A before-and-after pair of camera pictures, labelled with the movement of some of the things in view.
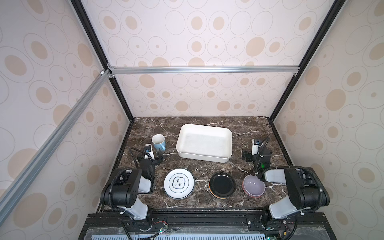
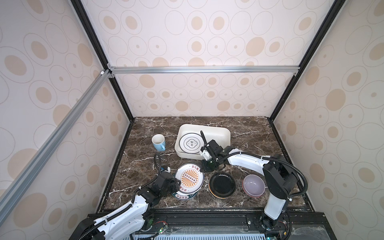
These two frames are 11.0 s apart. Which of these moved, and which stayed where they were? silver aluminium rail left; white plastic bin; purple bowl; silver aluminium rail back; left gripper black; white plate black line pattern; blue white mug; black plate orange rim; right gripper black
Moved: left gripper black; right gripper black; white plate black line pattern
Stayed: purple bowl; silver aluminium rail back; blue white mug; white plastic bin; silver aluminium rail left; black plate orange rim
